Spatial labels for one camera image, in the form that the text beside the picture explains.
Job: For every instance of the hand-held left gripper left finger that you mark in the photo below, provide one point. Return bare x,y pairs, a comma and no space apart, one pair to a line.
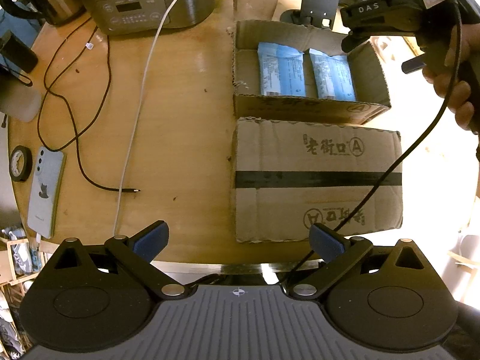
152,242

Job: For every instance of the wooden shoe rack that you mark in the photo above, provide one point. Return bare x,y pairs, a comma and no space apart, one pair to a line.
18,266

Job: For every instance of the frosted plastic container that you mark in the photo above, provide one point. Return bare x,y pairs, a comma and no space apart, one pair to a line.
20,101

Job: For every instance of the light blue smartphone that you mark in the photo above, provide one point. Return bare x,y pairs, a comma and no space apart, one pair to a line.
45,202

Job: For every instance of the person's right hand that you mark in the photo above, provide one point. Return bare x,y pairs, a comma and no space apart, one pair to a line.
465,97

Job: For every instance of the black rectangular case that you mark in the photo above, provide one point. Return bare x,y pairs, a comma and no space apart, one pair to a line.
18,54

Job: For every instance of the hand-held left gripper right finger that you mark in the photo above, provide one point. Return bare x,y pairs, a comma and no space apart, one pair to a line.
330,243

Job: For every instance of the black tape roll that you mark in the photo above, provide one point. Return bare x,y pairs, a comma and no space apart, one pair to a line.
21,179

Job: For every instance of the light wooden frame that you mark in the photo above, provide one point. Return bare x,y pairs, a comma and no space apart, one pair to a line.
458,257

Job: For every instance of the wooden desktop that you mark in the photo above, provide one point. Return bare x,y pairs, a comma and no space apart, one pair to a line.
180,138

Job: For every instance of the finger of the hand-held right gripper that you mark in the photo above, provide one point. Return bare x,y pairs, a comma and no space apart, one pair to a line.
352,41
412,65

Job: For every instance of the closed taped cardboard box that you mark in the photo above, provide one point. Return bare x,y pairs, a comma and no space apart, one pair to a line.
270,150

